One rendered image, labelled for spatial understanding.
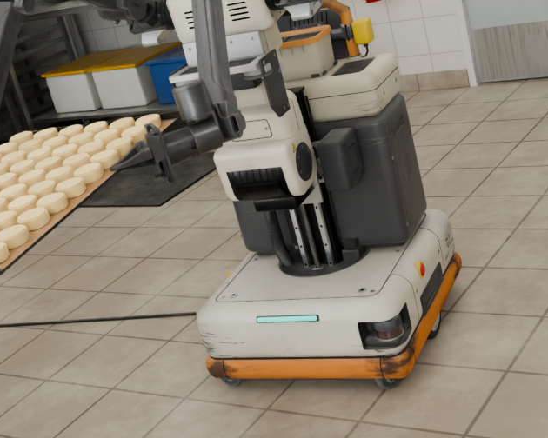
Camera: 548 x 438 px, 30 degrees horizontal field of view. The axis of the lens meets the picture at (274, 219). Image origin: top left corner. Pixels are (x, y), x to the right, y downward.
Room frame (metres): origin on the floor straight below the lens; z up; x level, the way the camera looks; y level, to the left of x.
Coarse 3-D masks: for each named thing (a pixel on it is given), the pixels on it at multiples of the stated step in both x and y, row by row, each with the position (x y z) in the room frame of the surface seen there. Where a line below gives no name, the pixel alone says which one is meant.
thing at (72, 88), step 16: (64, 64) 6.40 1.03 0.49; (80, 64) 6.23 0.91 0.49; (96, 64) 6.10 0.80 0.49; (48, 80) 6.23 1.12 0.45; (64, 80) 6.14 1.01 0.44; (80, 80) 6.05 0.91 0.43; (64, 96) 6.17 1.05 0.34; (80, 96) 6.08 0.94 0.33; (96, 96) 6.05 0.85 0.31; (64, 112) 6.22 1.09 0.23
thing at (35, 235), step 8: (160, 128) 1.88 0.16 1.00; (104, 176) 1.69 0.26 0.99; (88, 184) 1.67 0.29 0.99; (96, 184) 1.66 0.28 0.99; (88, 192) 1.63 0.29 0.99; (72, 200) 1.61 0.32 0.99; (80, 200) 1.60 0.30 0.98; (72, 208) 1.58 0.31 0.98; (56, 216) 1.56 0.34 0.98; (48, 224) 1.53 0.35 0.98; (32, 232) 1.52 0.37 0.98; (40, 232) 1.51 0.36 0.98; (32, 240) 1.48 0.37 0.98; (16, 248) 1.47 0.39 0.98; (24, 248) 1.46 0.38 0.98; (16, 256) 1.44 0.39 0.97; (0, 264) 1.42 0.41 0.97
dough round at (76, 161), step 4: (72, 156) 1.79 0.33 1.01; (76, 156) 1.78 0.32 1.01; (80, 156) 1.78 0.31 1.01; (84, 156) 1.77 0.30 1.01; (88, 156) 1.77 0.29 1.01; (64, 160) 1.78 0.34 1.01; (68, 160) 1.78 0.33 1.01; (72, 160) 1.77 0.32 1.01; (76, 160) 1.76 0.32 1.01; (80, 160) 1.76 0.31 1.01; (84, 160) 1.76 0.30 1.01; (88, 160) 1.77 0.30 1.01; (64, 164) 1.76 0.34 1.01; (68, 164) 1.76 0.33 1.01; (72, 164) 1.75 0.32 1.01; (76, 164) 1.75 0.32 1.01; (80, 164) 1.75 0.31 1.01; (84, 164) 1.76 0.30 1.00; (76, 168) 1.75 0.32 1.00
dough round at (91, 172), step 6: (78, 168) 1.71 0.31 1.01; (84, 168) 1.70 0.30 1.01; (90, 168) 1.69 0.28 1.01; (96, 168) 1.68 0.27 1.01; (102, 168) 1.70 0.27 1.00; (78, 174) 1.68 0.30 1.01; (84, 174) 1.68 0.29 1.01; (90, 174) 1.68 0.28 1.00; (96, 174) 1.68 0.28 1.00; (102, 174) 1.69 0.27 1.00; (84, 180) 1.68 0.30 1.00; (90, 180) 1.68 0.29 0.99; (96, 180) 1.68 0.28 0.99
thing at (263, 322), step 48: (432, 240) 2.75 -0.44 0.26; (240, 288) 2.72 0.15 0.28; (288, 288) 2.63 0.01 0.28; (336, 288) 2.55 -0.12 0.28; (384, 288) 2.47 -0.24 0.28; (432, 288) 2.64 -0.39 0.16; (240, 336) 2.58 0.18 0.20; (288, 336) 2.51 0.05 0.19; (336, 336) 2.44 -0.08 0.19; (384, 336) 2.38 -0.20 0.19
